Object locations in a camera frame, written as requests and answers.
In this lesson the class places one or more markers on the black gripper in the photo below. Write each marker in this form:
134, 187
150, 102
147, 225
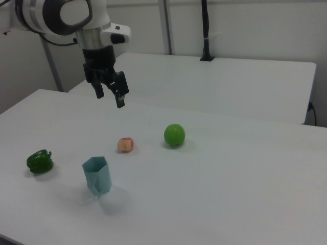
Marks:
98, 60

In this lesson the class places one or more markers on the light blue hexagonal mug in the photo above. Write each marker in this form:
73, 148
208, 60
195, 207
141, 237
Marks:
98, 176

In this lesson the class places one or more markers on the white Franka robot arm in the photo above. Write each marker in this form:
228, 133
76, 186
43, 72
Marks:
76, 12

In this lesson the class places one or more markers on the red yellow apple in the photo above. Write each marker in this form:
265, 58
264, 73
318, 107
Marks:
125, 144

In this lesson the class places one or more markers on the green apple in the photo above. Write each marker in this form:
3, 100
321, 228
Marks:
174, 135

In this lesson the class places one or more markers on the green bell pepper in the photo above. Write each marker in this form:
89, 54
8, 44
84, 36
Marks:
40, 162

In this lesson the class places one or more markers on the white rectangular table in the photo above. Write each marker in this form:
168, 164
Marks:
217, 84

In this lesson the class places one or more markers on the black pole with clamp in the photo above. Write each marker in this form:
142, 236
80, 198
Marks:
206, 28

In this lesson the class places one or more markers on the grey slanted metal post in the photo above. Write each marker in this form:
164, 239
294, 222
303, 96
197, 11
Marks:
52, 66

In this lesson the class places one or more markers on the grey upright partition post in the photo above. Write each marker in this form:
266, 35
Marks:
167, 25

